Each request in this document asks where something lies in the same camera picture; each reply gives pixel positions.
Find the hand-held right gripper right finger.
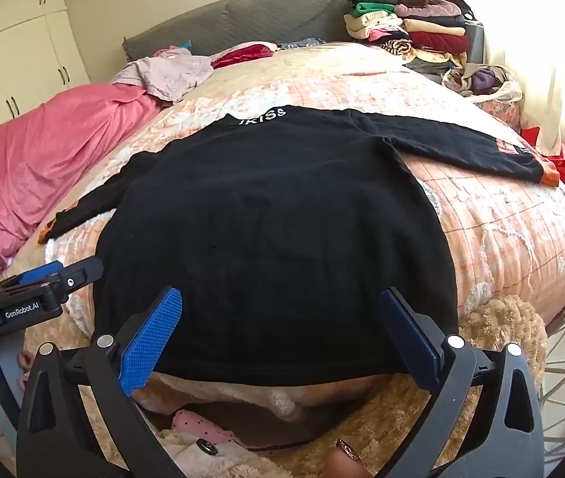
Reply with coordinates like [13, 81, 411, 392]
[379, 286, 547, 478]

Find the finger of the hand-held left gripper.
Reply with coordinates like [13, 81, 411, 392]
[0, 257, 105, 310]
[18, 261, 64, 284]

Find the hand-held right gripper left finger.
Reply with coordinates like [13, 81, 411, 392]
[16, 286, 194, 478]

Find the black sweater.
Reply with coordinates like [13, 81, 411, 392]
[38, 106, 559, 376]

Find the white bag of clothes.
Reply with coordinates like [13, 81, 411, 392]
[442, 62, 524, 105]

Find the stack of folded clothes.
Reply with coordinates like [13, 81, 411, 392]
[343, 0, 475, 73]

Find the person's right hand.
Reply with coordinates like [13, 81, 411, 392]
[325, 438, 368, 478]

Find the pink polka dot garment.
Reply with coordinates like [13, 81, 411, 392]
[170, 408, 246, 459]

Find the pink bedsheet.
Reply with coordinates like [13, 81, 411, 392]
[0, 82, 164, 277]

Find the orange white printed blanket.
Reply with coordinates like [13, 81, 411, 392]
[4, 42, 565, 424]

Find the cream wardrobe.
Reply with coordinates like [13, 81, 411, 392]
[0, 0, 91, 155]

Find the light pink garment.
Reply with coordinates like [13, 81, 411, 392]
[112, 46, 213, 103]

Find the red bag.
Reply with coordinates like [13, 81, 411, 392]
[520, 127, 565, 182]

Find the floral fabric bin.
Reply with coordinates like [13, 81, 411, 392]
[476, 97, 524, 133]

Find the red pillow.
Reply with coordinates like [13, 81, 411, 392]
[211, 42, 278, 69]

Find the dark grey cabinet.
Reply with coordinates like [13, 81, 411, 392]
[461, 20, 487, 65]

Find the blue patterned cloth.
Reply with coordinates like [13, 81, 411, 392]
[280, 37, 327, 51]

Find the grey padded headboard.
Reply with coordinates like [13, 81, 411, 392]
[123, 0, 353, 63]

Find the cream curtain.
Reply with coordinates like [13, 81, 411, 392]
[454, 0, 565, 160]

